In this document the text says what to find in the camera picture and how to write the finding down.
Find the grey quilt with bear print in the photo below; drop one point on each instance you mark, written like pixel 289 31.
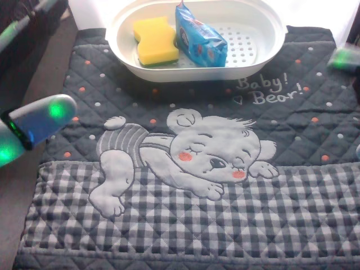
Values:
pixel 197 211

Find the white plastic basin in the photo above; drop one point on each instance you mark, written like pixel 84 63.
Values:
pixel 247 45

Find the yellow and green sponge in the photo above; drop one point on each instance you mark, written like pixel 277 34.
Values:
pixel 154 42

